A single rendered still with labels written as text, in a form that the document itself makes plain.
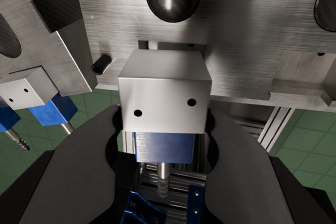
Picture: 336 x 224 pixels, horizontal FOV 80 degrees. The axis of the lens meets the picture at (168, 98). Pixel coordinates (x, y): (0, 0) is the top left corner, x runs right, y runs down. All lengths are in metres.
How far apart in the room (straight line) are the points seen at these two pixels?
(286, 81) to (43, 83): 0.25
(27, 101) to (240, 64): 0.23
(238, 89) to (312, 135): 1.44
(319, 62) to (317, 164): 1.65
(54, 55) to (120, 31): 0.11
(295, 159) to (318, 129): 0.30
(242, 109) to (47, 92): 0.93
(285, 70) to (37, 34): 0.24
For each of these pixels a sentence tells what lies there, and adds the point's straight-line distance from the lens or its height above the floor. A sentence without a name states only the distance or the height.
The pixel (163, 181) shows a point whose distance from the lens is 0.19.
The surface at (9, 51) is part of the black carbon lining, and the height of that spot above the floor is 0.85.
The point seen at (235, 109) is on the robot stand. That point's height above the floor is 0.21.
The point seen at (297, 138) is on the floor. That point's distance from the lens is 1.60.
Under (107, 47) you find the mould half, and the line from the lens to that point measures 0.18.
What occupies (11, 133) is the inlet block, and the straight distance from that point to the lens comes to 0.40.
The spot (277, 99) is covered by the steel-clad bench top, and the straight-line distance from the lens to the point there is 0.31.
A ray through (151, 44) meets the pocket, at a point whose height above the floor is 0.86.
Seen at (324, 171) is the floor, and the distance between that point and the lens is 1.93.
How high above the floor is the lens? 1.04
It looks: 53 degrees down
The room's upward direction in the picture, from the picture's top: 165 degrees counter-clockwise
